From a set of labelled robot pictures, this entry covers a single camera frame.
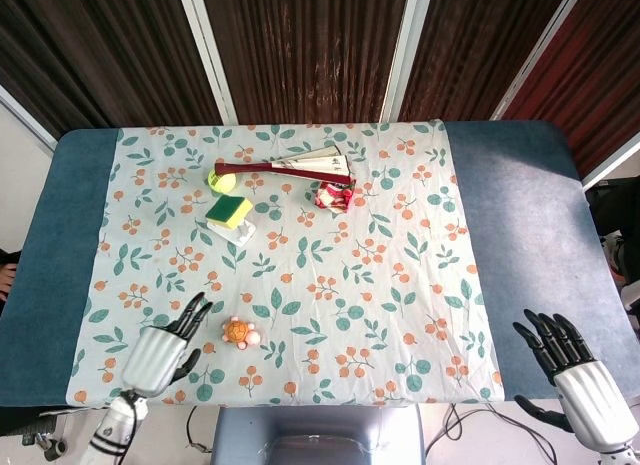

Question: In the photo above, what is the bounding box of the dark folding screen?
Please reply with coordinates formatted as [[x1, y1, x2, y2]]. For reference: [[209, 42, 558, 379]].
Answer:
[[0, 0, 640, 181]]

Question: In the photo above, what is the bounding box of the floral patterned tablecloth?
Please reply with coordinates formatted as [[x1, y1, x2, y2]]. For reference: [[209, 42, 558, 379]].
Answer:
[[66, 119, 504, 406]]

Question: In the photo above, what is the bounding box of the orange toy turtle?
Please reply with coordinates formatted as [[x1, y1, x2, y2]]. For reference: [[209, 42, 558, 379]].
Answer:
[[220, 315, 261, 350]]

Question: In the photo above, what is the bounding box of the black cable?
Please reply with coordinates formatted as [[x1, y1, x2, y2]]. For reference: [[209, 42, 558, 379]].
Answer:
[[423, 402, 559, 465], [185, 405, 214, 454]]

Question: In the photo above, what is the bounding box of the red white snack packet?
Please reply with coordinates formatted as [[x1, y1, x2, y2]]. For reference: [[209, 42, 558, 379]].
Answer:
[[312, 178, 357, 215]]

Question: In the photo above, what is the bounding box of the blue table cover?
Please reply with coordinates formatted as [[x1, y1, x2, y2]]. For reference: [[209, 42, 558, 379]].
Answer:
[[0, 119, 640, 409]]

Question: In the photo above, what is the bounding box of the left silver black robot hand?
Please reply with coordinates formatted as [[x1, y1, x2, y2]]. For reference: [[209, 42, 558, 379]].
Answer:
[[121, 291, 214, 398]]

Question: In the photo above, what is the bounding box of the yellow-green tennis ball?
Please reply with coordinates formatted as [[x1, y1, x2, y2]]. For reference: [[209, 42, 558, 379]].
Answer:
[[206, 167, 238, 193]]

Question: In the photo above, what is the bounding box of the small white box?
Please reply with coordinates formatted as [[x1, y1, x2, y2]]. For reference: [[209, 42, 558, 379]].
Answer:
[[206, 216, 257, 247]]

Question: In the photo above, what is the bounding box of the wheeled chair base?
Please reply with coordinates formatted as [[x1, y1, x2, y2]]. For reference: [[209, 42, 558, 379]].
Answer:
[[18, 415, 69, 462]]

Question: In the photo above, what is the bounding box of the dark red folding fan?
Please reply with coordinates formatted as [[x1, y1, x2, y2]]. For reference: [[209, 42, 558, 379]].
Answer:
[[214, 144, 354, 185]]

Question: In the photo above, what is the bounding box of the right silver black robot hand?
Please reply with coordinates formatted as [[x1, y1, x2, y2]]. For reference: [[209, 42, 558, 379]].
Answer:
[[512, 308, 640, 451]]

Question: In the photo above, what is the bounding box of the green yellow sponge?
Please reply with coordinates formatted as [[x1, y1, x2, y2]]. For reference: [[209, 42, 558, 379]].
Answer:
[[204, 194, 254, 232]]

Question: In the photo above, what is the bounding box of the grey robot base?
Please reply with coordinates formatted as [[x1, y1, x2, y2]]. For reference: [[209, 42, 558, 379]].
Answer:
[[209, 403, 427, 465]]

